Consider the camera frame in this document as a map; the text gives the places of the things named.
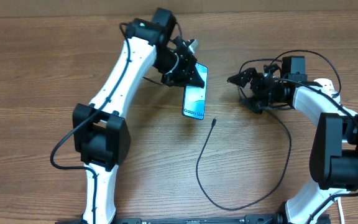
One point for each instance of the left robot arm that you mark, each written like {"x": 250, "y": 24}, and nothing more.
{"x": 101, "y": 134}

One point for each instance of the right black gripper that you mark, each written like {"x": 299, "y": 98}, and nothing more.
{"x": 258, "y": 80}

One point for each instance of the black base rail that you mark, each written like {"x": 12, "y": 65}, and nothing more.
{"x": 247, "y": 219}

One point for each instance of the white power strip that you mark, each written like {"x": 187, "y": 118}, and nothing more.
{"x": 328, "y": 88}

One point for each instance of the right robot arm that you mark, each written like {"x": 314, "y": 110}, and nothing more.
{"x": 333, "y": 162}

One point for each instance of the Samsung Galaxy smartphone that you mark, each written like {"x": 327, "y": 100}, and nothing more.
{"x": 194, "y": 97}

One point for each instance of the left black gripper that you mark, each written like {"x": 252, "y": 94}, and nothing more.
{"x": 181, "y": 77}

